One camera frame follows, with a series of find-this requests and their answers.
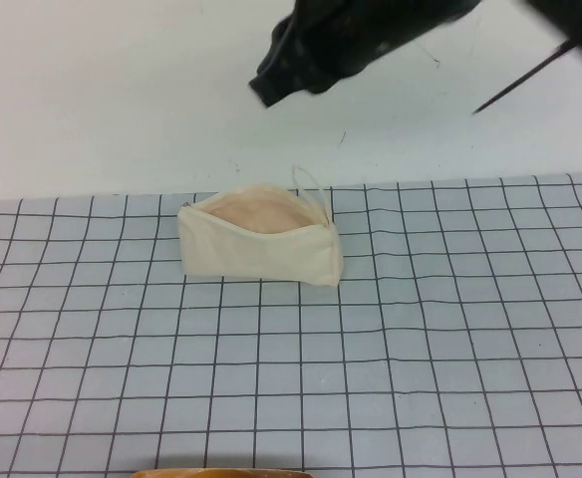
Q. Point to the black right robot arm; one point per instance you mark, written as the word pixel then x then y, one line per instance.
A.
pixel 570 17

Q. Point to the orange brown rounded object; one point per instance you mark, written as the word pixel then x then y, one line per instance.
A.
pixel 221 473

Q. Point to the cream fabric pencil case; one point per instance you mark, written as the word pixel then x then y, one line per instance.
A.
pixel 256 244

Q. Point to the light blue grid mat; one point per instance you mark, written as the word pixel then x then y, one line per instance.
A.
pixel 291 348

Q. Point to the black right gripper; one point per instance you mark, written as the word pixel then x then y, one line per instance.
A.
pixel 356 35

